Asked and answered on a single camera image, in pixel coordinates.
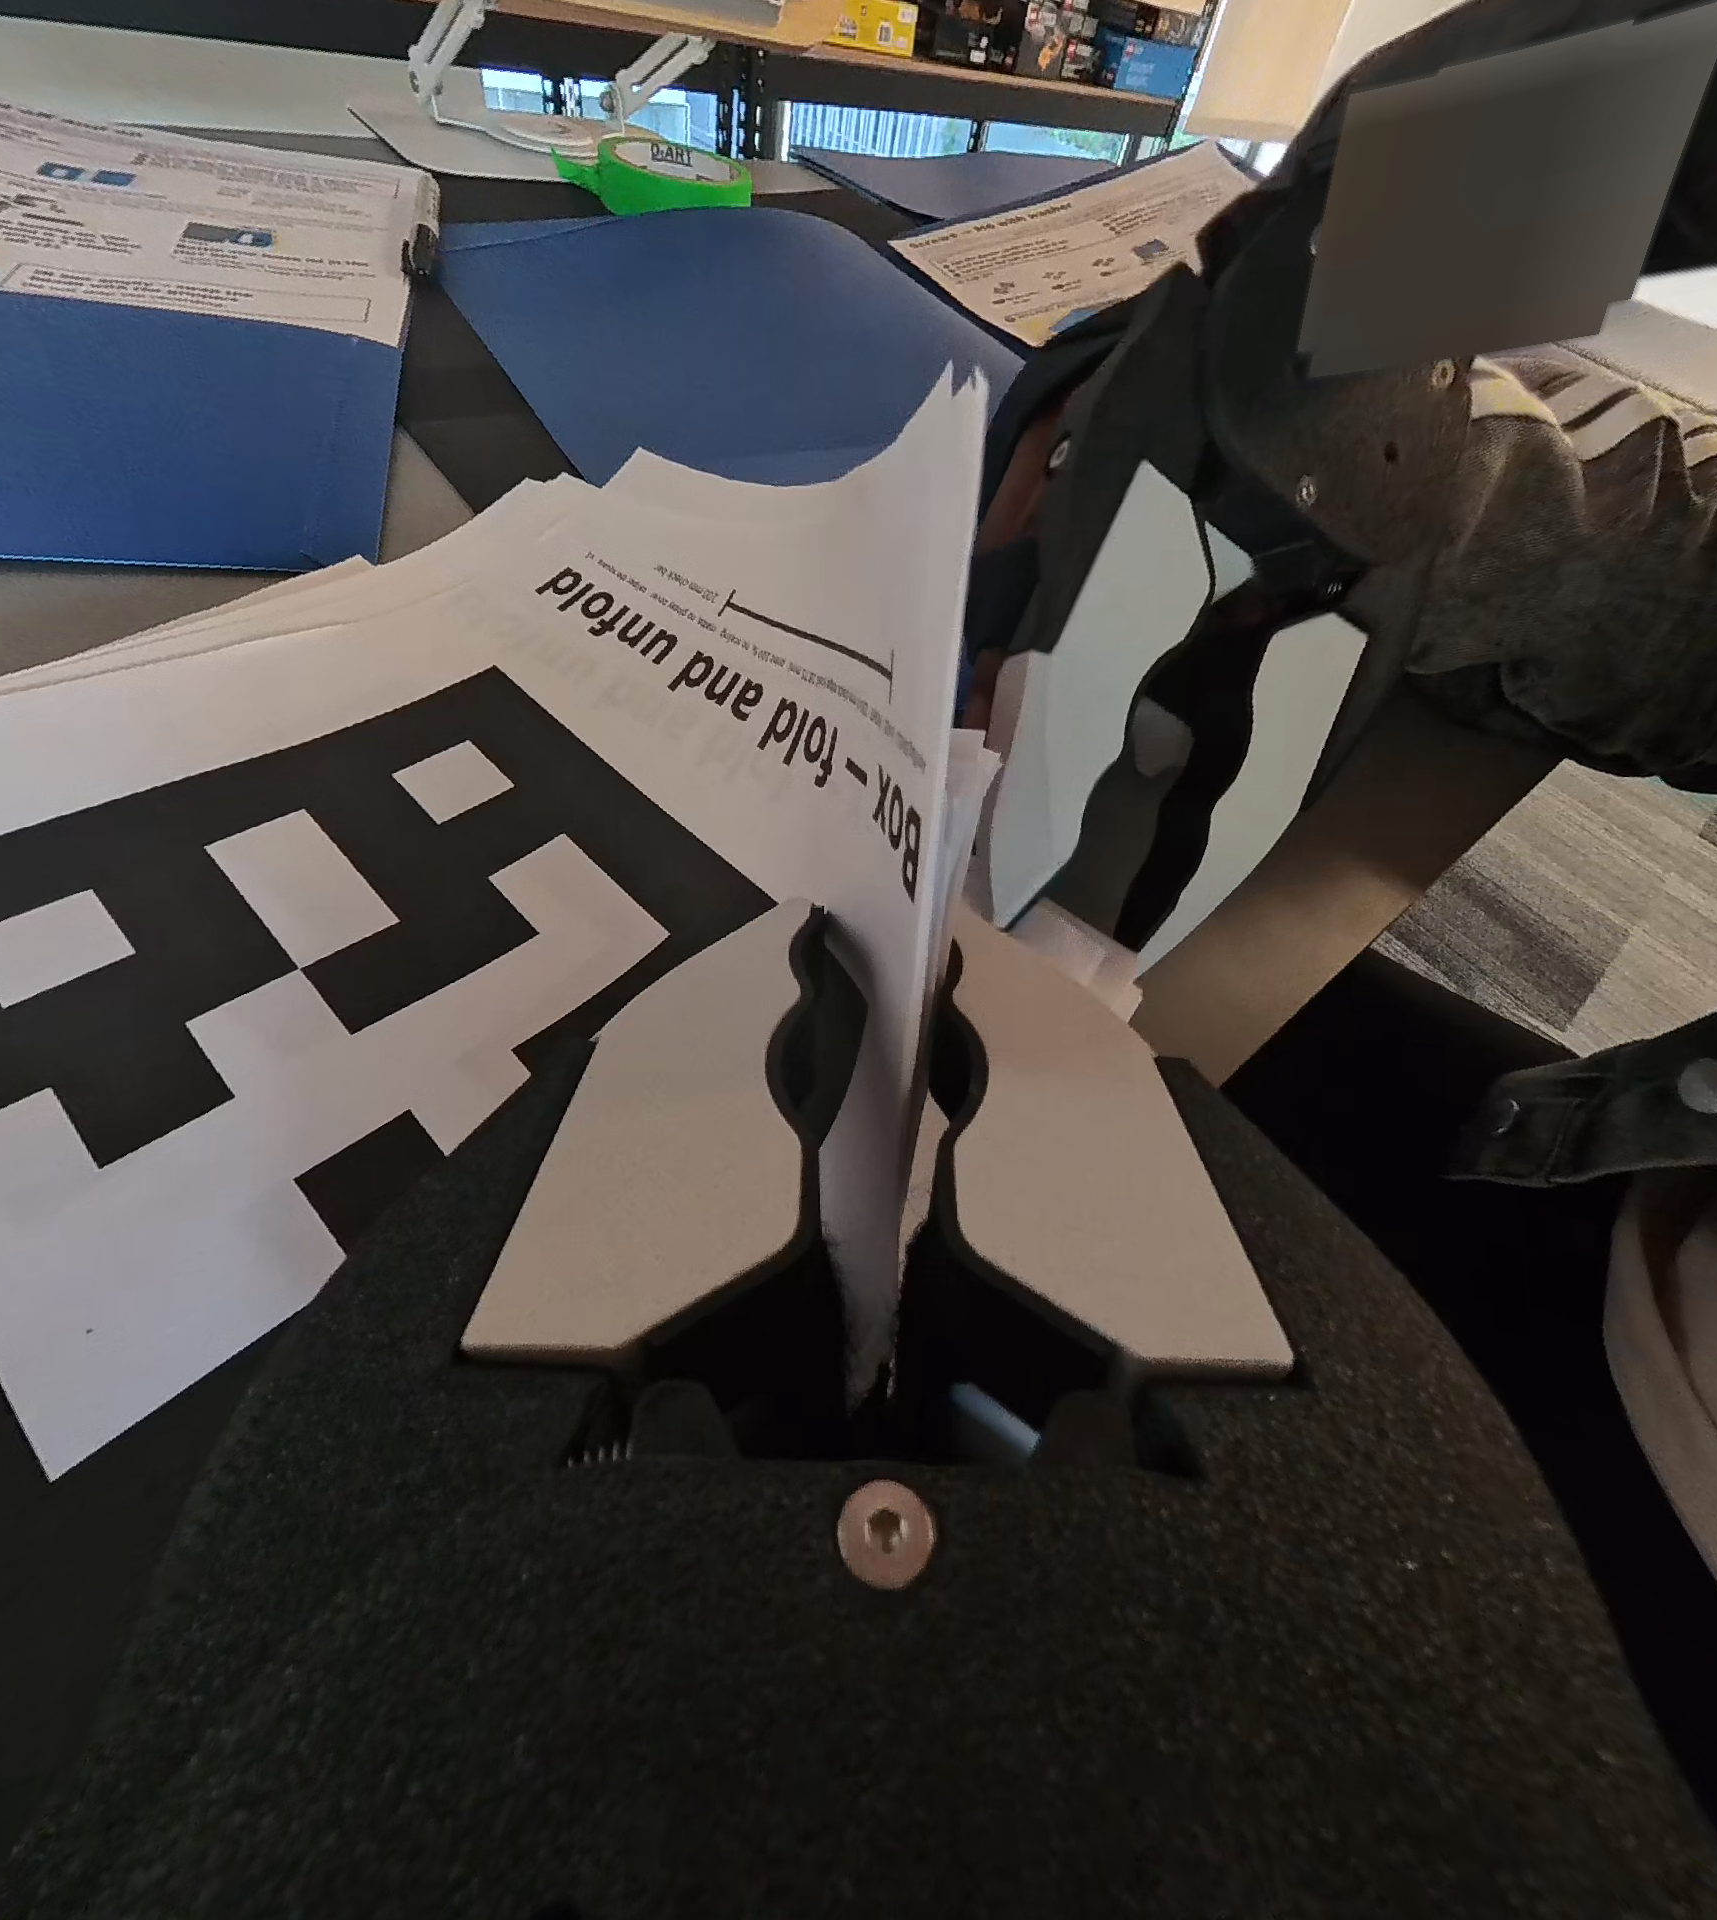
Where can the white articulated stand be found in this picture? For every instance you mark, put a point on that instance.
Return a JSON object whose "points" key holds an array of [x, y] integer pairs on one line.
{"points": [[448, 52]]}

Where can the printed instruction sheet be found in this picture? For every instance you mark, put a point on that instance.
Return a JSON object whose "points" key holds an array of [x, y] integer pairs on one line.
{"points": [[1082, 238], [124, 198]]}

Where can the dark blue paper folder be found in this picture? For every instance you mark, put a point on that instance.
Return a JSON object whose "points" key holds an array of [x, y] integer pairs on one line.
{"points": [[874, 172]]}

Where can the green tape roll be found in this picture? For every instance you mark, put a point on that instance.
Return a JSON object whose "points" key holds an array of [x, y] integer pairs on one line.
{"points": [[690, 188]]}

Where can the grey card sheet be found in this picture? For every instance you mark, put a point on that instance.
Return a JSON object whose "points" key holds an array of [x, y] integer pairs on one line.
{"points": [[395, 145]]}

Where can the person's right forearm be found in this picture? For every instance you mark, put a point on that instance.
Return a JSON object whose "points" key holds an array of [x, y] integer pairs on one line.
{"points": [[1624, 575]]}

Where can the row of colourful boxes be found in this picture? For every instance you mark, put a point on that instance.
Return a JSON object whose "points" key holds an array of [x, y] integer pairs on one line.
{"points": [[1037, 38]]}

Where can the person's dark denim jacket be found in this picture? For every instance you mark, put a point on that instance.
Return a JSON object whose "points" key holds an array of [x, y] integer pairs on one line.
{"points": [[1624, 1101]]}

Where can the stack of printed white papers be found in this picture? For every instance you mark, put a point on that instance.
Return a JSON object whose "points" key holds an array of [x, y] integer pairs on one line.
{"points": [[347, 659]]}

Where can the beige window blind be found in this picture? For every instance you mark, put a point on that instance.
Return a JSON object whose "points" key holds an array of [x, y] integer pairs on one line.
{"points": [[1247, 78]]}

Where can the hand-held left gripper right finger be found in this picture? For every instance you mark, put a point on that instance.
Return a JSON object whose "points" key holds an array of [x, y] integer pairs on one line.
{"points": [[1095, 1196]]}

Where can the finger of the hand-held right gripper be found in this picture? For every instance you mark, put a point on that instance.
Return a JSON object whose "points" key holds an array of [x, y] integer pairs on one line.
{"points": [[1095, 671], [1308, 705]]}

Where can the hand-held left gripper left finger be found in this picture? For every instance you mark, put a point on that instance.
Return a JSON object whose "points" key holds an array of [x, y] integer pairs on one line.
{"points": [[646, 1174]]}

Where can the wooden shelf rack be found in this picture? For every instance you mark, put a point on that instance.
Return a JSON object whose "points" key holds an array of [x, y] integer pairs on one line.
{"points": [[737, 38]]}

